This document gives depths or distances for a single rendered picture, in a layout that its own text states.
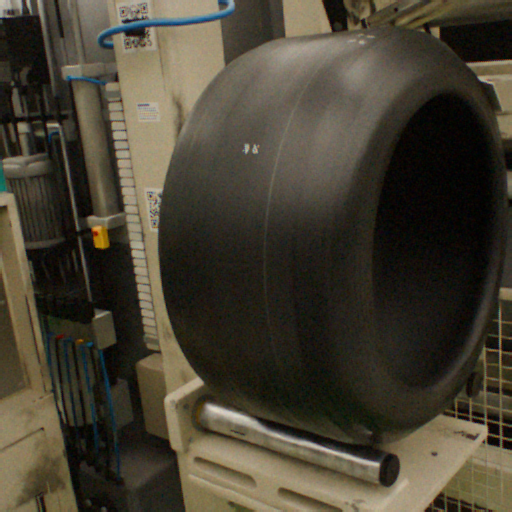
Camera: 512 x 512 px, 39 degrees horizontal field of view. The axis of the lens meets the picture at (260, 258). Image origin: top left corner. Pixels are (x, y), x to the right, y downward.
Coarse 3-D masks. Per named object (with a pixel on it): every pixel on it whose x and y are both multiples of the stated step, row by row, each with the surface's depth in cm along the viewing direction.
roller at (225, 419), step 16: (208, 400) 118; (208, 416) 115; (224, 416) 113; (240, 416) 112; (256, 416) 111; (224, 432) 114; (240, 432) 111; (256, 432) 109; (272, 432) 108; (288, 432) 106; (304, 432) 105; (272, 448) 108; (288, 448) 106; (304, 448) 104; (320, 448) 102; (336, 448) 101; (352, 448) 100; (368, 448) 99; (320, 464) 103; (336, 464) 100; (352, 464) 99; (368, 464) 97; (384, 464) 96; (368, 480) 98; (384, 480) 96
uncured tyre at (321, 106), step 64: (256, 64) 94; (320, 64) 87; (384, 64) 86; (448, 64) 95; (192, 128) 92; (256, 128) 85; (320, 128) 81; (384, 128) 83; (448, 128) 119; (192, 192) 88; (256, 192) 82; (320, 192) 79; (384, 192) 133; (448, 192) 126; (192, 256) 88; (256, 256) 82; (320, 256) 80; (384, 256) 134; (448, 256) 127; (192, 320) 92; (256, 320) 84; (320, 320) 81; (384, 320) 130; (448, 320) 123; (256, 384) 91; (320, 384) 85; (384, 384) 89; (448, 384) 104
